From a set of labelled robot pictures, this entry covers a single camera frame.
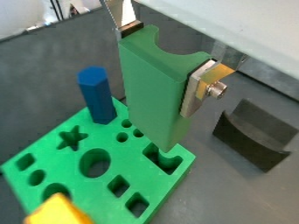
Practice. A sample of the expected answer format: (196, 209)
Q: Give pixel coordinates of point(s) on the green arch block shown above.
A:
(155, 79)

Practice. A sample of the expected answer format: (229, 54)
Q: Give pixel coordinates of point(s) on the black curved fixture cradle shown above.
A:
(256, 134)

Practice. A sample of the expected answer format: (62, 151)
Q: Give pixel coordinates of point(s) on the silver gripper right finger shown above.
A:
(205, 82)

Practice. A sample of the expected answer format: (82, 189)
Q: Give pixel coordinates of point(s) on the blue hexagonal prism block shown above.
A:
(93, 80)

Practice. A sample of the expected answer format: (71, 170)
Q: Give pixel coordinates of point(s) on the green shape sorter board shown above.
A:
(110, 169)

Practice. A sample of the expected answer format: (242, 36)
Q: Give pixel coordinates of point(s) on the yellow rectangular block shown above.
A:
(58, 211)

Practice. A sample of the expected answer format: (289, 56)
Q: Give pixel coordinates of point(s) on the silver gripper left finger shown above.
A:
(122, 12)

